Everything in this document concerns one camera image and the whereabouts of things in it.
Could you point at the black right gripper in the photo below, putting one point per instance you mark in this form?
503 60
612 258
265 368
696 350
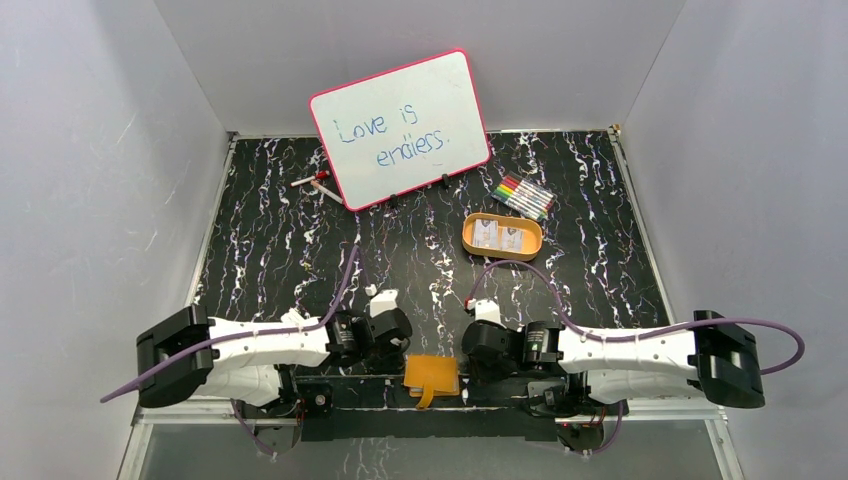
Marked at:
480 374

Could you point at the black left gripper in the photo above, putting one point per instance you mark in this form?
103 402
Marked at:
382 354

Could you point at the orange leather card holder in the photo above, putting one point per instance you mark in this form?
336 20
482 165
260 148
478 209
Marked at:
428 376

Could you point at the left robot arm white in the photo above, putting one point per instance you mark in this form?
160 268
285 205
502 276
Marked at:
192 354

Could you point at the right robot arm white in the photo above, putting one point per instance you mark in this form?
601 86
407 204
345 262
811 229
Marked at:
711 359

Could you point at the credit card in tray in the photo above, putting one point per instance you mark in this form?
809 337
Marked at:
485 234
511 239

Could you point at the orange oval tray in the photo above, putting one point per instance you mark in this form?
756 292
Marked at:
533 237

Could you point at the pack of coloured markers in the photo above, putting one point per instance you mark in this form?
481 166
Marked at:
524 196

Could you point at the white marker brown tip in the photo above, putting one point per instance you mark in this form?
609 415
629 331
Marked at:
327 192

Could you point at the white marker red cap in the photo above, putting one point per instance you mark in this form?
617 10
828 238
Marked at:
317 176

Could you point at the pink framed whiteboard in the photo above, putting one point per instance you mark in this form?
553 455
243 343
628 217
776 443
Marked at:
403 129

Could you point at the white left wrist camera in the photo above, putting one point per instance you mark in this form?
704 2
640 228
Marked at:
380 301

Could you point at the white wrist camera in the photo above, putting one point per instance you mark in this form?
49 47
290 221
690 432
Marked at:
380 301
484 310

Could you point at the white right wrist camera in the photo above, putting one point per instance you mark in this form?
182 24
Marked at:
484 310

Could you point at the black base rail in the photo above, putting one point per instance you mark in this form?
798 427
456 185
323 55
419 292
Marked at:
335 407

